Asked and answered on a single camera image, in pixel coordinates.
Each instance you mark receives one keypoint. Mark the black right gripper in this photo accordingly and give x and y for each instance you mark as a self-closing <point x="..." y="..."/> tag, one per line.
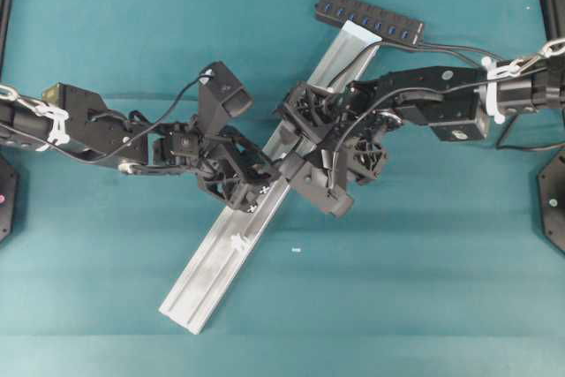
<point x="344" y="149"/>

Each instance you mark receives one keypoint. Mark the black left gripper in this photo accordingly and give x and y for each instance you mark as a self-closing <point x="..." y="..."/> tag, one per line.
<point x="227" y="165"/>

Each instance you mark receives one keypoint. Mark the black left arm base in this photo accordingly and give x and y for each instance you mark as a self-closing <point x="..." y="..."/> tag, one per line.
<point x="9" y="193"/>

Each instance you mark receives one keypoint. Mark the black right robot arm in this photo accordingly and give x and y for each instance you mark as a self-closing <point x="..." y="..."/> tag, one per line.
<point x="458" y="103"/>

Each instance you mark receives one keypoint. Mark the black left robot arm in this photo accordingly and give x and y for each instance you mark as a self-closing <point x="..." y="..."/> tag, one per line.
<point x="77" y="123"/>

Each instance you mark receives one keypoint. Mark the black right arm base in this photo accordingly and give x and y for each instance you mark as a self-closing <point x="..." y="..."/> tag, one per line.
<point x="551" y="178"/>

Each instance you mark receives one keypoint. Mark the black USB hub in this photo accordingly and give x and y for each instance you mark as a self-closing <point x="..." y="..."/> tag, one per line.
<point x="387" y="24"/>

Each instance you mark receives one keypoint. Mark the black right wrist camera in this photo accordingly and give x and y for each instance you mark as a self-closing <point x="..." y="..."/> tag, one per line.
<point x="331" y="197"/>

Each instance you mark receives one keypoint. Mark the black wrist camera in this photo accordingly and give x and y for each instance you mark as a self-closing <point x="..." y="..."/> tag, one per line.
<point x="331" y="197"/>
<point x="222" y="96"/>

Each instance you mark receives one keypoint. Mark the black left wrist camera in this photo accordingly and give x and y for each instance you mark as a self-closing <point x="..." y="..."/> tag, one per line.
<point x="222" y="96"/>

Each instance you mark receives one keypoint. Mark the long aluminium rail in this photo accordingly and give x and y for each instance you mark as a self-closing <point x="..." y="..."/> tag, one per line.
<point x="225" y="248"/>

